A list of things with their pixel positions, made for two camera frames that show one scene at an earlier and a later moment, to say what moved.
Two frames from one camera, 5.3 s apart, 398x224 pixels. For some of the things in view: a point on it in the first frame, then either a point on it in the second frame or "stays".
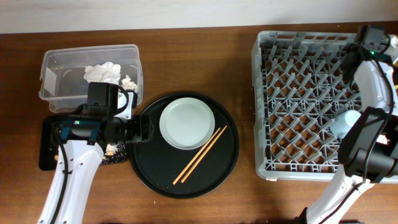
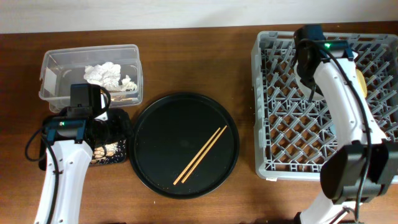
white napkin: x=109 y=73 stays
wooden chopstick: x=209 y=146 stays
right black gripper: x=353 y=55 -> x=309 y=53
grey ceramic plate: x=187 y=123 -> x=303 y=89
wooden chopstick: x=196 y=155 stays
